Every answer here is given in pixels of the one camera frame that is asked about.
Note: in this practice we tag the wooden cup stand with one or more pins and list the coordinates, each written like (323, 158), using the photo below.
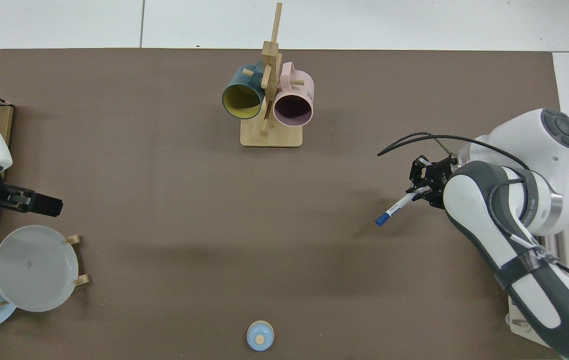
(272, 137)

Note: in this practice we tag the grey plate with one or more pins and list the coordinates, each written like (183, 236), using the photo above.
(34, 270)

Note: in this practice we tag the teal cup with yellow inside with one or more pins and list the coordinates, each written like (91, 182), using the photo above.
(239, 82)

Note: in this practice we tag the pink cup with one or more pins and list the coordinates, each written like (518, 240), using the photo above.
(299, 95)

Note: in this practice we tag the wooden plate rack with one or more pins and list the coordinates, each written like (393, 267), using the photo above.
(73, 239)

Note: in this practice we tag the brown table cloth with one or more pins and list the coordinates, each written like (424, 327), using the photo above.
(214, 225)

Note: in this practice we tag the white marker with blue cap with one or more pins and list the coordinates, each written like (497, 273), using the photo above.
(394, 207)

